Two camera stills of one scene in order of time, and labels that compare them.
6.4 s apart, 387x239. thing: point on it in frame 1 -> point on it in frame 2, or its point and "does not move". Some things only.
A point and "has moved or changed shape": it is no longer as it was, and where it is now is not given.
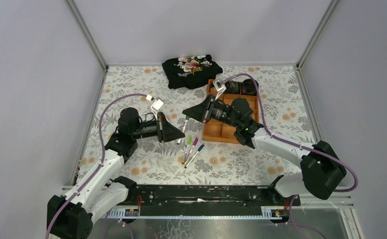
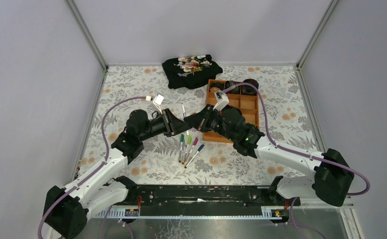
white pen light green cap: (190, 139) does not move
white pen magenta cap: (190, 153) does not move
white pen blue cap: (199, 149) does not move
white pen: (187, 118) has moved or changed shape
